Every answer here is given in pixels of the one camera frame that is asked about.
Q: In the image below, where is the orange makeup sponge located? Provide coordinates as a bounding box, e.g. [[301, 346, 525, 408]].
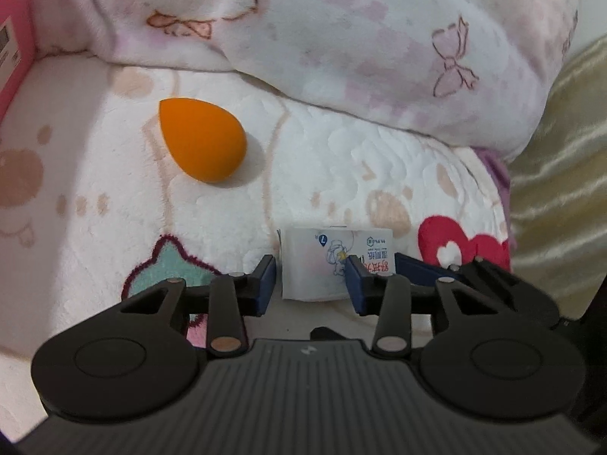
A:
[[159, 97, 248, 184]]

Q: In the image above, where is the white tissue pack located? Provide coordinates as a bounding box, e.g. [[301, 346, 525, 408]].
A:
[[279, 226, 395, 302]]

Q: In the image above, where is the pink checked pillow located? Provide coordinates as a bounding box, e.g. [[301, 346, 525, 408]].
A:
[[32, 0, 579, 159]]

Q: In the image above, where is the gold satin curtain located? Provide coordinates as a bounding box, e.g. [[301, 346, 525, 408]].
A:
[[509, 38, 606, 319]]

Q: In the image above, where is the pink cardboard box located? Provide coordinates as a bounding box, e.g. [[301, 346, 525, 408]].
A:
[[0, 0, 35, 118]]

